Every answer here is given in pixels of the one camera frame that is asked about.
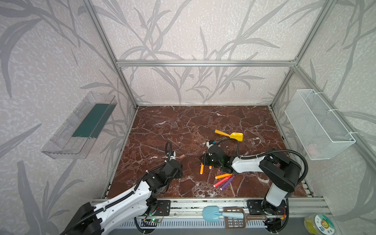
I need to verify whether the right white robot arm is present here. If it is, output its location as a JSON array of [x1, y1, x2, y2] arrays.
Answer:
[[199, 144, 308, 214]]

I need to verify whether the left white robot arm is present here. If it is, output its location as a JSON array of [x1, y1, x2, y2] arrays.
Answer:
[[61, 159, 183, 235]]

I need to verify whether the right pink marker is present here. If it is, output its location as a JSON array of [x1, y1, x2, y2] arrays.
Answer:
[[213, 175, 232, 188]]

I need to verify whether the yellow toy scoop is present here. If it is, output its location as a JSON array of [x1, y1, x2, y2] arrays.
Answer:
[[214, 130, 243, 142]]

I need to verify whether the purple marker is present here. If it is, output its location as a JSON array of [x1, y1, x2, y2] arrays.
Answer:
[[220, 175, 235, 191]]

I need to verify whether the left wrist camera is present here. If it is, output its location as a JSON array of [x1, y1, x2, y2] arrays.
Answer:
[[166, 150, 176, 162]]

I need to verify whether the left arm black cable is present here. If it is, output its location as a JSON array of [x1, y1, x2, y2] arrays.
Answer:
[[63, 140, 174, 235]]

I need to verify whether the aluminium front rail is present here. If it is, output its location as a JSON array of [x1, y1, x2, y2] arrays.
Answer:
[[85, 197, 331, 219]]

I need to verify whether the clear plastic wall shelf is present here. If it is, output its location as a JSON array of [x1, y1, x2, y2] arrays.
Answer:
[[41, 92, 118, 160]]

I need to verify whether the white wire basket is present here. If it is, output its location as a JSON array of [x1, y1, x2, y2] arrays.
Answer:
[[285, 89, 356, 161]]

